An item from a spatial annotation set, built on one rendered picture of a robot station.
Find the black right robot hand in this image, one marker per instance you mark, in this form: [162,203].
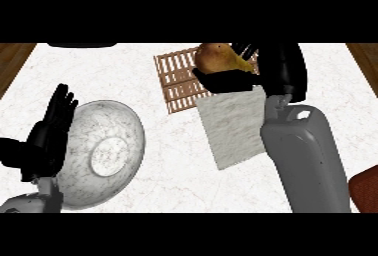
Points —
[280,71]

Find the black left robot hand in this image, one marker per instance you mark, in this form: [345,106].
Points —
[46,140]

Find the yellow-brown pear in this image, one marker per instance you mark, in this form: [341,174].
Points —
[218,58]

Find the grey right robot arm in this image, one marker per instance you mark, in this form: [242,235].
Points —
[307,160]

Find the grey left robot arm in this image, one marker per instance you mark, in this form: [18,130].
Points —
[40,199]

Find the pale grey placemat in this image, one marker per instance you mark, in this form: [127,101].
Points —
[233,128]

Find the white marble bowl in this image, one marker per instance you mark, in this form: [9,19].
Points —
[103,155]

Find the black object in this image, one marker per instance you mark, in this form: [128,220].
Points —
[81,44]

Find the reddish-brown object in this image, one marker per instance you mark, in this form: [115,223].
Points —
[365,190]

